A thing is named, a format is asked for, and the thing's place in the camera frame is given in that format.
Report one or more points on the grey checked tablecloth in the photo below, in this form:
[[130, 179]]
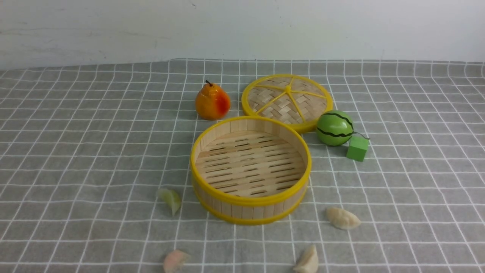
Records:
[[84, 150]]

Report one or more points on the cream dumpling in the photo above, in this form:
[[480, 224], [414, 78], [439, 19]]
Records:
[[342, 219], [308, 262]]

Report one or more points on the green cube block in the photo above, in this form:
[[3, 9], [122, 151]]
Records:
[[357, 148]]

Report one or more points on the bamboo steamer tray yellow rim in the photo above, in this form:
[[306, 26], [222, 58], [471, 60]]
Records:
[[250, 170]]

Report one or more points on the woven bamboo steamer lid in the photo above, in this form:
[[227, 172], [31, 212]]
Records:
[[290, 99]]

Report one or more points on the pale green dumpling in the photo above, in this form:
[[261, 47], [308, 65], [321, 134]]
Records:
[[171, 198]]

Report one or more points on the cream dumpling front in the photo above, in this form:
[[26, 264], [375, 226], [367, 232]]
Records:
[[308, 262]]

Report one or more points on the green toy watermelon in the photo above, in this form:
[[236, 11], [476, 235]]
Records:
[[334, 128]]

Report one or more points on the orange toy pear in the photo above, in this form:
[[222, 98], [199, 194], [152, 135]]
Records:
[[212, 102]]

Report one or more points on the pink dumpling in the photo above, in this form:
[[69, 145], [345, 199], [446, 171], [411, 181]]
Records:
[[174, 261]]

